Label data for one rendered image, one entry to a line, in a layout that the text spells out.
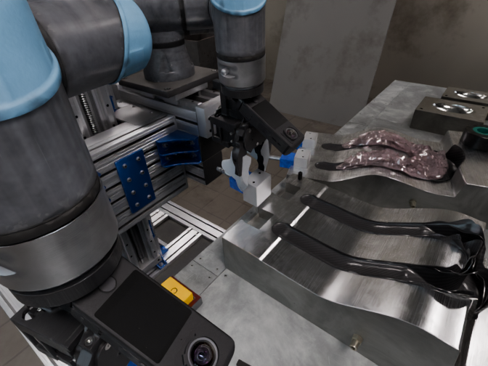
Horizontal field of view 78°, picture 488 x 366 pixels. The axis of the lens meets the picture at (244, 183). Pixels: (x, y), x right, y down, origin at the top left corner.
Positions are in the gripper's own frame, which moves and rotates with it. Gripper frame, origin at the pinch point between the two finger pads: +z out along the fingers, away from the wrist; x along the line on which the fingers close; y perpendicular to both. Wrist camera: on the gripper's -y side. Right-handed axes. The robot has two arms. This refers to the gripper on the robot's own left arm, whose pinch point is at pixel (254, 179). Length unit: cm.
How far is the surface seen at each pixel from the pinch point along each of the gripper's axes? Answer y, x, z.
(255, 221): -2.6, 3.2, 8.0
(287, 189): -2.4, -9.1, 8.2
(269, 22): 210, -300, 57
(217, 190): 90, -70, 105
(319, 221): -14.1, -2.7, 5.4
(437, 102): -18, -84, 13
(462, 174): -32.5, -32.2, 4.3
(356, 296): -26.4, 9.9, 2.3
